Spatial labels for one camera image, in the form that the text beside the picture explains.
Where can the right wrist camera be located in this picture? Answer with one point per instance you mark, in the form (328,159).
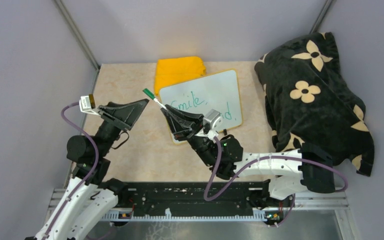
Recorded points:
(210,121)

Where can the metal corner post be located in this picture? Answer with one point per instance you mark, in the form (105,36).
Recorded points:
(328,4)
(78,36)

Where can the right metal corner post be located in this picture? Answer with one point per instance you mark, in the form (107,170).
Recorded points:
(328,4)

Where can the yellow-framed whiteboard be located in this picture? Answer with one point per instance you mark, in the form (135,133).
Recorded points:
(218,91)

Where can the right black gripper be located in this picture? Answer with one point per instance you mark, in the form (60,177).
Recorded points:
(183,128)

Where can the green marker cap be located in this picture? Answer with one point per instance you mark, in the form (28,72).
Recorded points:
(149,93)

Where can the left metal corner post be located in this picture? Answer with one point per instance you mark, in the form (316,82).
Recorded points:
(78,36)

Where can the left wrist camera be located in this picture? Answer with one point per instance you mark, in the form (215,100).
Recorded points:
(87,103)

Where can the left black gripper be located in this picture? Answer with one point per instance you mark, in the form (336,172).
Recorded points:
(124,115)

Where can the green whiteboard marker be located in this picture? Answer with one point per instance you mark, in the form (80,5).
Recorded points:
(159,103)

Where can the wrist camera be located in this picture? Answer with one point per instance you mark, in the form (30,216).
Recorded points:
(210,121)
(87,103)

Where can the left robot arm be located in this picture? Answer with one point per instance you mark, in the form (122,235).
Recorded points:
(87,198)

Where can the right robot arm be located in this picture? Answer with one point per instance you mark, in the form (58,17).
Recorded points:
(297,170)

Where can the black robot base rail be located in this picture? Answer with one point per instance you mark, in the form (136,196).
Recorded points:
(184,201)

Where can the folded yellow cloth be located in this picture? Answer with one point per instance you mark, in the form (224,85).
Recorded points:
(171,71)

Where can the black floral blanket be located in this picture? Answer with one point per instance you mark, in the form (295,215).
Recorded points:
(307,101)

